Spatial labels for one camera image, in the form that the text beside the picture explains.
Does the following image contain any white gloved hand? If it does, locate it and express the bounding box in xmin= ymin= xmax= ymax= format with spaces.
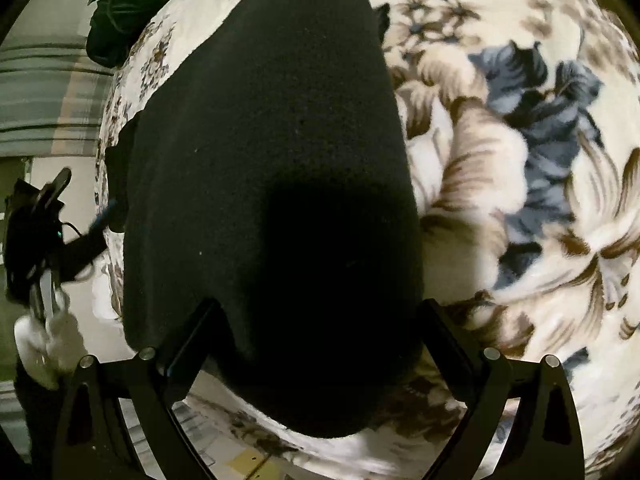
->
xmin=14 ymin=289 xmax=88 ymax=390

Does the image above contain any black garment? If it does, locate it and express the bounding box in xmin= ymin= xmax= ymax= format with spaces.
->
xmin=122 ymin=0 xmax=422 ymax=438

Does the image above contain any dark green duvet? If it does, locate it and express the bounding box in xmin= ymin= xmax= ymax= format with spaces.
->
xmin=86 ymin=0 xmax=212 ymax=68

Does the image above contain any floral bed blanket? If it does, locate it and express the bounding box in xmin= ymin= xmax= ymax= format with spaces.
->
xmin=96 ymin=0 xmax=639 ymax=479

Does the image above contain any grey curtain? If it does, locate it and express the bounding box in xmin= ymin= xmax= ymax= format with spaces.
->
xmin=1 ymin=36 xmax=113 ymax=157

